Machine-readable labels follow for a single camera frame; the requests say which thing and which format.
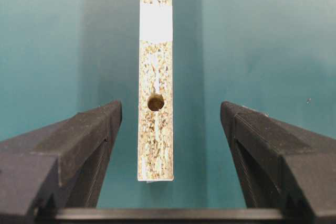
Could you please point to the white wooden particle board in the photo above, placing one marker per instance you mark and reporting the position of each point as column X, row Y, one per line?
column 155, row 120

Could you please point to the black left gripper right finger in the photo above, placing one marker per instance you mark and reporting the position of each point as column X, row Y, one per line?
column 280, row 165

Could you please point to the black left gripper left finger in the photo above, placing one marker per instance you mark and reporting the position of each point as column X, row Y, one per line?
column 60, row 165

